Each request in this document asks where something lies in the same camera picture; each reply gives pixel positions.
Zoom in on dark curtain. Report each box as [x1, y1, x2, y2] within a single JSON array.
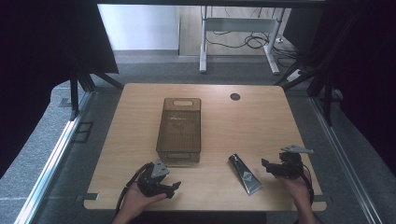
[[282, 0, 396, 176], [0, 0, 120, 180]]

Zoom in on black metal stand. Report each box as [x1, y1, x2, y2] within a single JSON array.
[[274, 18, 344, 127], [68, 55, 125, 121]]

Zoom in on brown translucent plastic bin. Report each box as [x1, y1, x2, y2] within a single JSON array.
[[155, 97, 203, 164]]

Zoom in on black squeeze tube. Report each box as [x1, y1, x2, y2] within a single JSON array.
[[228, 152, 263, 197]]

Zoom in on black floor cables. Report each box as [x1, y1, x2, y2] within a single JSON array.
[[205, 6, 301, 68]]

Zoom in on person's right hand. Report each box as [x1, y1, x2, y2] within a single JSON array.
[[275, 173, 313, 203]]

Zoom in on aluminium floor rail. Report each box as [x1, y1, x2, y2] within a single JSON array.
[[12, 91, 95, 224], [310, 96, 383, 224]]

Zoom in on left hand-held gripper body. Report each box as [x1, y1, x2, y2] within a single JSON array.
[[136, 158, 171, 198]]

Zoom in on white power strip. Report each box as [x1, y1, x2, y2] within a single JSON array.
[[285, 69, 304, 83]]

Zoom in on white metal desk frame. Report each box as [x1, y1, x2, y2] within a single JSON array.
[[199, 5, 286, 76]]

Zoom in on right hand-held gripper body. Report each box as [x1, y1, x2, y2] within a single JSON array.
[[268, 144, 315, 180]]

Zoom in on right hand-held gripper black cable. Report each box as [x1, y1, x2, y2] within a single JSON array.
[[292, 162, 316, 224]]

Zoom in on person's left hand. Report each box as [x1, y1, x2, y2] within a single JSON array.
[[119, 181, 168, 219]]

